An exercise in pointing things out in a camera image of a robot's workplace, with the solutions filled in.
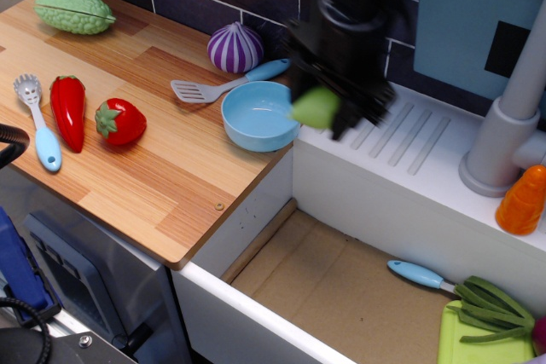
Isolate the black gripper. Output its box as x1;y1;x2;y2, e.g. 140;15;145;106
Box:
285;18;395;141

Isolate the green toy pear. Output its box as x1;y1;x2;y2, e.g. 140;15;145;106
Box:
290;86;341;130

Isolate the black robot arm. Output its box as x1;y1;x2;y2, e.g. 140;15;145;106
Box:
285;0;409;140

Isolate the light blue bowl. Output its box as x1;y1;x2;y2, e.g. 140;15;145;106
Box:
221;81;300;153

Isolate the purple striped toy onion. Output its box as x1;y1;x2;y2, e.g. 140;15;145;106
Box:
207;22;264;73

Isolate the light blue panel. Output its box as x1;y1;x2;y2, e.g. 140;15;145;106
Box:
414;0;543;100

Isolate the grey toy faucet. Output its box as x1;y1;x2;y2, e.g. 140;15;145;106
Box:
459;4;545;197

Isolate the red toy strawberry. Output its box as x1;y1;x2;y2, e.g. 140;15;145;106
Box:
95;98;148;146

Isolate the orange toy carrot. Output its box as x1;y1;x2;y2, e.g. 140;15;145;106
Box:
495;165;545;235

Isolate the red toy chili pepper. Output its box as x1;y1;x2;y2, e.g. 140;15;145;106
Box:
49;76;85;153

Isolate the green toy bitter gourd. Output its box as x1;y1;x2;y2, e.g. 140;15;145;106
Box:
33;0;116;35

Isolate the grey toy oven door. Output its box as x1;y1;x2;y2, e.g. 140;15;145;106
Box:
23;211;165;363

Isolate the black curved tube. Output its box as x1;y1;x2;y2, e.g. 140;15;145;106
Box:
0;124;30;168

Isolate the pink toy item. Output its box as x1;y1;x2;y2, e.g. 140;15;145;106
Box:
531;317;546;355

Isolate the lime green cutting board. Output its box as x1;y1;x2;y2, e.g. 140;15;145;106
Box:
437;299;537;364

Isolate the blue clamp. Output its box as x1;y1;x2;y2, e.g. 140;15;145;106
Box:
1;208;61;320

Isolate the grey spatula blue handle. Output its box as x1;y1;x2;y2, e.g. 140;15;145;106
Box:
171;58;291;104

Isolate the blue handled utensil in sink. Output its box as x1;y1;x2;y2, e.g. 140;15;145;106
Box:
387;260;456;294

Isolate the grey pasta spoon blue handle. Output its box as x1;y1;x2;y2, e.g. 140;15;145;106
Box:
14;73;62;172

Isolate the black cable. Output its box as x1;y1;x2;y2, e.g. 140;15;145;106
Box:
0;297;52;364

